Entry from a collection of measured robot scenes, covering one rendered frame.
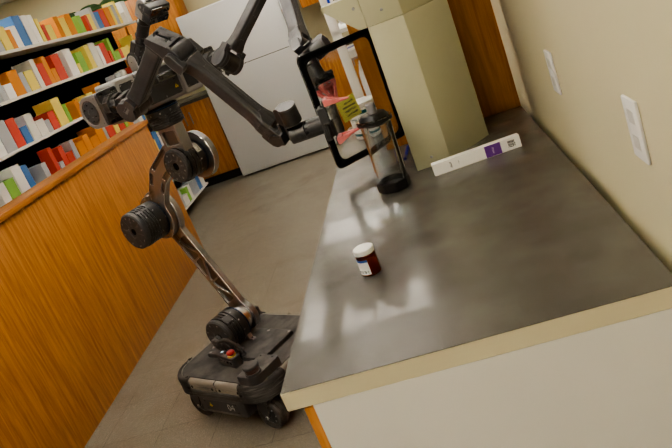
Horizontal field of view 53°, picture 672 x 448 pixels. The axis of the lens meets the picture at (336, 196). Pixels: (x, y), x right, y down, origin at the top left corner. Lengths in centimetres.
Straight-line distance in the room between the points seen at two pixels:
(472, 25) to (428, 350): 148
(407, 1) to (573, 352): 121
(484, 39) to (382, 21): 52
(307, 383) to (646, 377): 58
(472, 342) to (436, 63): 113
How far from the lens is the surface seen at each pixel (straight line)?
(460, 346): 120
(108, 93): 253
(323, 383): 124
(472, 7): 245
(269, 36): 708
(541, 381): 125
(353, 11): 206
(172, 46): 210
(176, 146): 273
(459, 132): 218
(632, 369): 128
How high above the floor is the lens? 156
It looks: 16 degrees down
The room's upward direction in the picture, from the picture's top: 21 degrees counter-clockwise
